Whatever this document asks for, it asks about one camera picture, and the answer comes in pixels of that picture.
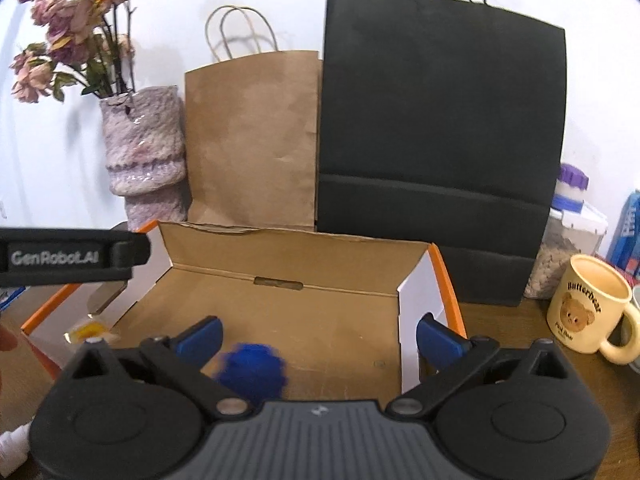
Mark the red cardboard box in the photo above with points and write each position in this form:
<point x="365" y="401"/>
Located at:
<point x="325" y="320"/>

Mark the brown paper bag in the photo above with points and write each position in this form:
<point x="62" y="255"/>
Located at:
<point x="250" y="135"/>

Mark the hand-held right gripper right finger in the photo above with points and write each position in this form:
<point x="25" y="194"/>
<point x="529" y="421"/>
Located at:
<point x="440" y="342"/>

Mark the clear jar purple lid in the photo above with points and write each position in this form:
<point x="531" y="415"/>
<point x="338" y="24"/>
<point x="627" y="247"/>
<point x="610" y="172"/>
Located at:
<point x="550" y="260"/>

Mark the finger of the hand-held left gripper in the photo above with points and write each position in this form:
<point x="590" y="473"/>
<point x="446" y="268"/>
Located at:
<point x="75" y="257"/>

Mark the pale grey cup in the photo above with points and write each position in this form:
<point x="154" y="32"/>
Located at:
<point x="636" y="305"/>

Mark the yellow wrapped candy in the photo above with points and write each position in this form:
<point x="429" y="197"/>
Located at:
<point x="90" y="331"/>

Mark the cream bear mug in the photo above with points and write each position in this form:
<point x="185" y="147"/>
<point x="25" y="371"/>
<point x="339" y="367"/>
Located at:
<point x="580" y="310"/>

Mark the pink textured vase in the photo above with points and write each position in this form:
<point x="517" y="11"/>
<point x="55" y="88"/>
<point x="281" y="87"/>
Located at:
<point x="145" y="135"/>

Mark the blue snack packet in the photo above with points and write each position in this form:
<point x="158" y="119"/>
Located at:
<point x="627" y="230"/>

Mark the blue fuzzy ball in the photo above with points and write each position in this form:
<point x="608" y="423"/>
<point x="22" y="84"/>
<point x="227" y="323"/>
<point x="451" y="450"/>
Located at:
<point x="250" y="372"/>

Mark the dried pink flowers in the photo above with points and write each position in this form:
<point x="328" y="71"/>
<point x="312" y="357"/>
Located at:
<point x="55" y="15"/>

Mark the black paper bag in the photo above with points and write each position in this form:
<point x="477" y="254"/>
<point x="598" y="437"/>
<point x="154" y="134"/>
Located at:
<point x="440" y="110"/>

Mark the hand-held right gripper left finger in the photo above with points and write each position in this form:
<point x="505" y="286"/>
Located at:
<point x="202" y="337"/>

